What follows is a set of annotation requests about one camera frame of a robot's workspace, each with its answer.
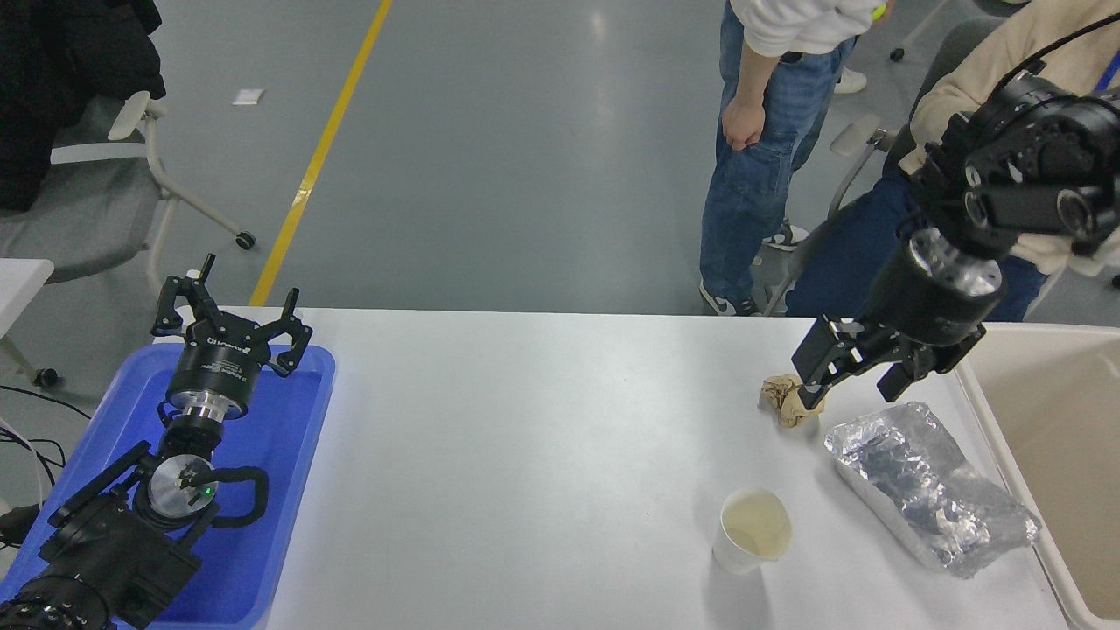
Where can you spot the white paper scrap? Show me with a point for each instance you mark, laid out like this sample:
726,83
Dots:
249,97

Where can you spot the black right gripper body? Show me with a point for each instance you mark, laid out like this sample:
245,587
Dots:
927,306

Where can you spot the crumpled tan paper ball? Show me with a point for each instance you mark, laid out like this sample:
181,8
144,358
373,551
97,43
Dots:
785,404

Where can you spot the grey chair with armrest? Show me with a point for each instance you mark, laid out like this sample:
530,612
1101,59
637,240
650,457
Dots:
857,136

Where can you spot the white chair leg with caster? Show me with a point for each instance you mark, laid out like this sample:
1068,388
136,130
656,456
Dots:
898,55

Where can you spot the white paper cup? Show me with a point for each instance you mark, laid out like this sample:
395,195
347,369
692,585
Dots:
752,525

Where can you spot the person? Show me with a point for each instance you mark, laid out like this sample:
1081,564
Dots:
761,201
849,81
840,262

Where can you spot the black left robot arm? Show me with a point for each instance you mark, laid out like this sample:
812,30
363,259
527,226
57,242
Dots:
105,551

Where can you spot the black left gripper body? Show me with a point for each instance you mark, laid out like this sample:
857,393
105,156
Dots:
214,367

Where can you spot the blue plastic tray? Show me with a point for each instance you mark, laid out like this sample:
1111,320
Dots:
280,490

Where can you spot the crumpled silver foil tray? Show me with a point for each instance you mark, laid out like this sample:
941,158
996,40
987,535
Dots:
919,481

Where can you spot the large pale bin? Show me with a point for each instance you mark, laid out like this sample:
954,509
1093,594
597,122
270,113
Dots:
1059,437

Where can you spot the black jacket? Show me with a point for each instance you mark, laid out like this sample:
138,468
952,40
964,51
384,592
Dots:
52,70

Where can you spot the grey office chair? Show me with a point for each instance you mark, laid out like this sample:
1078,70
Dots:
87,210

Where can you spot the person's hand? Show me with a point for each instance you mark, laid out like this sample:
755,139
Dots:
742,124

